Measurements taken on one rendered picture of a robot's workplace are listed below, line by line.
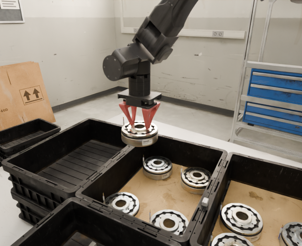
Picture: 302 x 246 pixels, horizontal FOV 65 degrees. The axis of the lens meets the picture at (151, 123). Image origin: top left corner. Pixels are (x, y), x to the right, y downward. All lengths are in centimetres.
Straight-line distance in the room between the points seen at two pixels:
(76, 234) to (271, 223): 51
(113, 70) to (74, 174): 47
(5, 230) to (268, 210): 82
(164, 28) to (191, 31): 308
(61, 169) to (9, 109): 241
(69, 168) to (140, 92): 45
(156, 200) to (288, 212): 37
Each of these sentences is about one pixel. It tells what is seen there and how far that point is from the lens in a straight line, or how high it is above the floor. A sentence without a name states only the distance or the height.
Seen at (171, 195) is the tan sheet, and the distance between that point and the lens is 76.
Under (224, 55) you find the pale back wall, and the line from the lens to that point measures 348.
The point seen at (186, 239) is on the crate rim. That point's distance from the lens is 52.
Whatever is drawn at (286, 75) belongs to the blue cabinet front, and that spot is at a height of 85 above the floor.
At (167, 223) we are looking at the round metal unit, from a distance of 66.
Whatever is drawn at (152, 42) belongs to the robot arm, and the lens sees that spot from 54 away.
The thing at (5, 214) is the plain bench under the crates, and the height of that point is 70.
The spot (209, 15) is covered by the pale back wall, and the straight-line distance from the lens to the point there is 354.
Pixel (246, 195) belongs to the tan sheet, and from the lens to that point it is 81.
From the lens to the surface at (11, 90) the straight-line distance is 330.
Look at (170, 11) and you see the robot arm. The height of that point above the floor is 134.
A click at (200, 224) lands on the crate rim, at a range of 55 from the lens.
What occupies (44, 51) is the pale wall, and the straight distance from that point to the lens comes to 367.
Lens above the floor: 133
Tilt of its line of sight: 24 degrees down
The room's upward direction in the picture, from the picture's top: straight up
